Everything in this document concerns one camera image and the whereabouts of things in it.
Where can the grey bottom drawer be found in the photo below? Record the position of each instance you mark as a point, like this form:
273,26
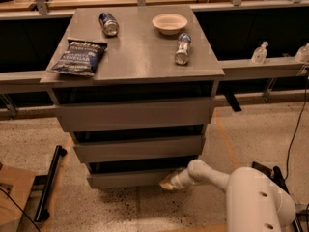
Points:
132,173

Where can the small black device on floor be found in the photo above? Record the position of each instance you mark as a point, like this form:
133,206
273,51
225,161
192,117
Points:
265,170

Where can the grey middle drawer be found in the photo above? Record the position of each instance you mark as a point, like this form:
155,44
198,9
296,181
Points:
140,149

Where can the grey metal rail shelf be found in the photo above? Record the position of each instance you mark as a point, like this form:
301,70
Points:
42,81

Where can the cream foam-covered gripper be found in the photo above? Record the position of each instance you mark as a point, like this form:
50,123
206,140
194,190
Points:
177,180

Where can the cardboard box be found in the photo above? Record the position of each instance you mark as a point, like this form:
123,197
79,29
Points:
15,188

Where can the white paper bowl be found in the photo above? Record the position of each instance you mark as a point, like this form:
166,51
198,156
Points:
169,24

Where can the black power strip right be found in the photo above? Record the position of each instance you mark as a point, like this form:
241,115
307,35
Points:
281,182

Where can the blue vinegar chips bag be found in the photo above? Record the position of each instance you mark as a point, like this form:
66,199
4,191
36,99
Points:
80,58

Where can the grey top drawer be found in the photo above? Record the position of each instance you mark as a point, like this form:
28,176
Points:
134,114

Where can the grey drawer cabinet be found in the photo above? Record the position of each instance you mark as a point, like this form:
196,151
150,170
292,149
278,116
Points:
138,48

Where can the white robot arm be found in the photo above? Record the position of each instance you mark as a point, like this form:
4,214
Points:
254,203

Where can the grey drawer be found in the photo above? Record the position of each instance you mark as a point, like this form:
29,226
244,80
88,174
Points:
140,149
132,173
134,114

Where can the clear plastic water bottle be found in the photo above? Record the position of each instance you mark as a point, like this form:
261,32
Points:
183,51

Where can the blue soda can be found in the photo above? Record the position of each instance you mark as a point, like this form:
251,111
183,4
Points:
109,24

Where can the black bar on floor left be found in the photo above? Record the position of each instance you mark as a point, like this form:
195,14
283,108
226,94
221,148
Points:
46,182

